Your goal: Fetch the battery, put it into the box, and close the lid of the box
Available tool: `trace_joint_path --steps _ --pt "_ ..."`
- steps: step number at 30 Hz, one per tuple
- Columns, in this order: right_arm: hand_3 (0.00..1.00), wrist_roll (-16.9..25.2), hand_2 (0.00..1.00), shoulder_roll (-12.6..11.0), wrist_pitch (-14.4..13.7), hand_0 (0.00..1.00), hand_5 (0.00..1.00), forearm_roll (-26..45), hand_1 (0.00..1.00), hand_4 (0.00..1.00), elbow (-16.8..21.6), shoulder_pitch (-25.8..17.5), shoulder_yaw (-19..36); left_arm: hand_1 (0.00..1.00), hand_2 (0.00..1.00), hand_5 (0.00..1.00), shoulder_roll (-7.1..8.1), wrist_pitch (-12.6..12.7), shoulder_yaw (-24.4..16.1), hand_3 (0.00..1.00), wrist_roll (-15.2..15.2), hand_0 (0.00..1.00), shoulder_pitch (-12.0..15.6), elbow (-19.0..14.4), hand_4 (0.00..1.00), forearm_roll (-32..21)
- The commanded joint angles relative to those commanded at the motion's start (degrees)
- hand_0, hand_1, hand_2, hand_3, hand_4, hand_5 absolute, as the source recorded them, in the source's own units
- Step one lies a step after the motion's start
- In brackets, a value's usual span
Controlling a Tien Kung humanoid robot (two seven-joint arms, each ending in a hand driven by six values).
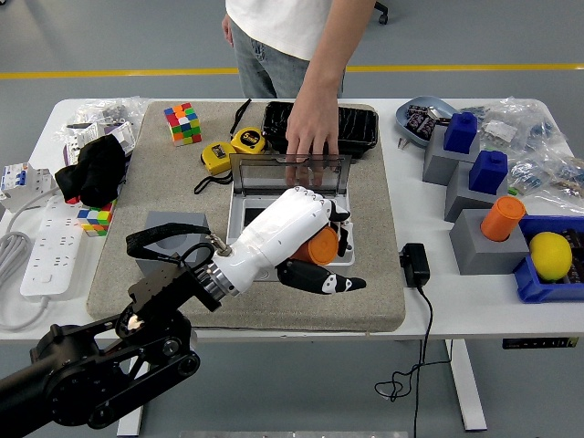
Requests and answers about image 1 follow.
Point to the person's left hand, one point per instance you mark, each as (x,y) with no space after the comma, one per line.
(312,123)

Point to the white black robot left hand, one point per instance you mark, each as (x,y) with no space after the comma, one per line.
(283,223)

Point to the person's right hand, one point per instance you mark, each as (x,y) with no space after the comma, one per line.
(227,29)

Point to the orange cylinder battery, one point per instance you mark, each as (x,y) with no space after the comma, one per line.
(319,246)
(502,219)

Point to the smoky transparent box lid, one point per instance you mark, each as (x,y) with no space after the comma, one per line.
(255,159)

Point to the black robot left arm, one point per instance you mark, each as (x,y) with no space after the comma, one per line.
(91,378)

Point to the person's left forearm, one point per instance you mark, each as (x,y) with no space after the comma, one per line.
(337,41)

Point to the grey electrical junction box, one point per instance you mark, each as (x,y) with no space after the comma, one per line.
(235,219)

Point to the blue block battery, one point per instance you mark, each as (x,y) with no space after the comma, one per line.
(461,132)
(488,173)

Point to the person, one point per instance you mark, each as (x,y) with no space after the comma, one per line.
(274,27)

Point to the black plastic tray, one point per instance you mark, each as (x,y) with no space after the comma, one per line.
(360,128)

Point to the yellow tape measure marked 5m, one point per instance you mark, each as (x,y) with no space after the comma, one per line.
(248,142)

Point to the grey block with round hole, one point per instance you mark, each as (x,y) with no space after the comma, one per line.
(483,257)
(191,218)

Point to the small metal screws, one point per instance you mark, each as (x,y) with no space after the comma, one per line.
(403,142)

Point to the yellow tape measure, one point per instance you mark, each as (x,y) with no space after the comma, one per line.
(219,155)

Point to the dark printed snack packet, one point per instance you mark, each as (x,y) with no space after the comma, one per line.
(420,125)
(416,109)

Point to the large colourful puzzle cube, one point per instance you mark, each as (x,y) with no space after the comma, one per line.
(182,125)

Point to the grey-brown table mat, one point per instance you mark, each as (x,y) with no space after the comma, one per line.
(365,296)

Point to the grey-blue bowl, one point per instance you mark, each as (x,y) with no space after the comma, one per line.
(431,101)

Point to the black office chair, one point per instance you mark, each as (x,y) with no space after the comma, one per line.
(382,16)

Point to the grey block holder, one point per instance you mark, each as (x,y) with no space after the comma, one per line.
(438,166)
(461,201)

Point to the black power adapter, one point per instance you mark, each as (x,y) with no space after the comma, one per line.
(415,264)

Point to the clear bag of screws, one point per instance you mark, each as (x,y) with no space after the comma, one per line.
(109,109)

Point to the white purple paper pack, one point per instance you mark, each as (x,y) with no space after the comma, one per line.
(91,132)

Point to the small colourful puzzle cube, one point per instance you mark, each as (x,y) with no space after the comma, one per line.
(96,219)

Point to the black cloth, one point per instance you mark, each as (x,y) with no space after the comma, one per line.
(91,169)

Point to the clear bag of parts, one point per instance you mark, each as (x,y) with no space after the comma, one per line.
(511,123)
(552,178)

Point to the green terminal connector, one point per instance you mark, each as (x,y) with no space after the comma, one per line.
(514,190)

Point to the white power strip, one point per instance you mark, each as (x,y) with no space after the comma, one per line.
(50,255)

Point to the white table leg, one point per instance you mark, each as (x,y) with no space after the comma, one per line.
(467,388)
(132,424)

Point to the blue plastic bin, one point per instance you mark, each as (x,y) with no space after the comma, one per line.
(529,287)

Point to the white circuit breaker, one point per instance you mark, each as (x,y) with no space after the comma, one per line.
(18,182)

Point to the yellow lemon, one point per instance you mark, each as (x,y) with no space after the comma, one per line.
(549,255)

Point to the black table control panel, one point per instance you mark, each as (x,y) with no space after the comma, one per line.
(538,343)

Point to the dark packets in bin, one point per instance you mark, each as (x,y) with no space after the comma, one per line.
(577,255)

